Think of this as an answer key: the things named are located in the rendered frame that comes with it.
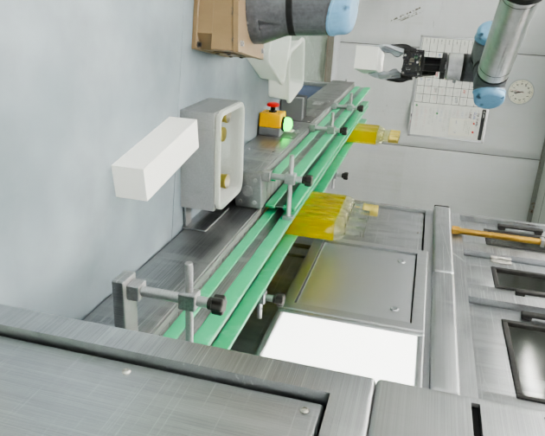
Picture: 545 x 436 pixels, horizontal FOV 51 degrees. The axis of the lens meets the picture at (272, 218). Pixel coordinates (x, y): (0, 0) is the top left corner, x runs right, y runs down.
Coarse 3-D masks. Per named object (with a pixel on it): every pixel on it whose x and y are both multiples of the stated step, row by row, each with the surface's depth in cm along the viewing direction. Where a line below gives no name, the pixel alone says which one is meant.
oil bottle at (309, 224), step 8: (296, 216) 153; (304, 216) 153; (312, 216) 153; (320, 216) 153; (328, 216) 154; (336, 216) 154; (296, 224) 153; (304, 224) 153; (312, 224) 152; (320, 224) 151; (328, 224) 151; (336, 224) 150; (344, 224) 152; (288, 232) 155; (296, 232) 154; (304, 232) 153; (312, 232) 153; (320, 232) 152; (328, 232) 152; (336, 232) 151; (344, 232) 152
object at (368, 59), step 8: (360, 48) 156; (368, 48) 155; (376, 48) 155; (360, 56) 156; (368, 56) 156; (376, 56) 155; (360, 64) 157; (368, 64) 156; (376, 64) 156; (368, 72) 171; (376, 72) 166
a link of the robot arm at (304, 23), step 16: (304, 0) 123; (320, 0) 122; (336, 0) 121; (352, 0) 123; (304, 16) 124; (320, 16) 123; (336, 16) 123; (352, 16) 126; (304, 32) 128; (320, 32) 127; (336, 32) 126
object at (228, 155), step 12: (228, 108) 125; (240, 108) 135; (216, 120) 121; (240, 120) 136; (216, 132) 121; (228, 132) 138; (240, 132) 137; (216, 144) 122; (228, 144) 139; (240, 144) 138; (216, 156) 123; (228, 156) 140; (240, 156) 139; (216, 168) 124; (228, 168) 141; (240, 168) 140; (216, 180) 125; (240, 180) 142; (216, 192) 126; (228, 192) 138; (216, 204) 128
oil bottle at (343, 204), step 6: (312, 198) 165; (318, 198) 165; (324, 198) 166; (318, 204) 162; (324, 204) 162; (330, 204) 162; (336, 204) 161; (342, 204) 162; (348, 204) 163; (348, 210) 161
